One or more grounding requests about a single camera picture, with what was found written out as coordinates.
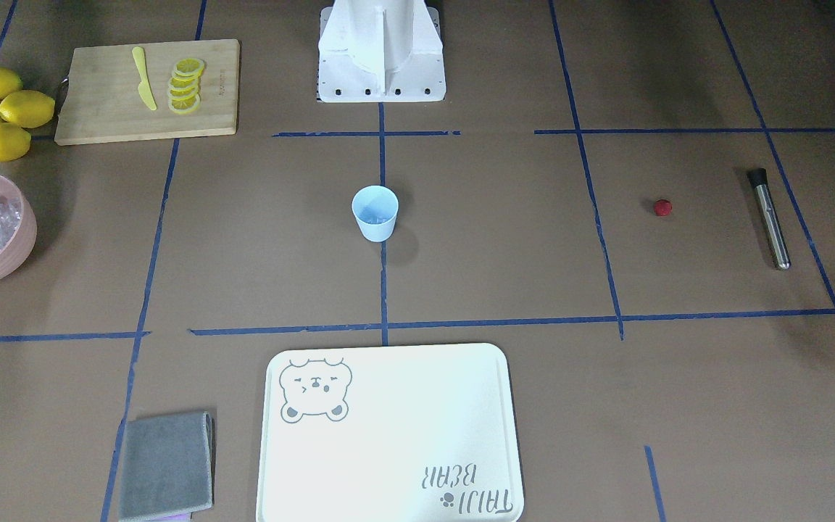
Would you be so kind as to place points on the clear ice cube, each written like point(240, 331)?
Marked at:
point(372, 215)

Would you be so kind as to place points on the red strawberry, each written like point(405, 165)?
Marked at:
point(662, 208)

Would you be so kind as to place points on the light blue cup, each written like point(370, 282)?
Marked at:
point(377, 196)

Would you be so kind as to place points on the yellow lemon two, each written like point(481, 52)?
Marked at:
point(14, 142)

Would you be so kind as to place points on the yellow lemon four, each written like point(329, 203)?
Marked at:
point(27, 108)

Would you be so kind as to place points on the bamboo cutting board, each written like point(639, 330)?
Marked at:
point(109, 99)

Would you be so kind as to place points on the yellow plastic knife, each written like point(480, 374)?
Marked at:
point(144, 89)

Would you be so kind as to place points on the yellow lemon slices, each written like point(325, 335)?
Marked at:
point(183, 87)

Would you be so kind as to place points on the grey folded cloth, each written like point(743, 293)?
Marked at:
point(166, 471)

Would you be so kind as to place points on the cream bear tray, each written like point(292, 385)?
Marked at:
point(402, 433)

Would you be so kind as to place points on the steel muddler black tip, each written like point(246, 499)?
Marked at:
point(758, 179)

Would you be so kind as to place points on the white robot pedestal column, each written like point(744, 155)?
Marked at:
point(381, 52)

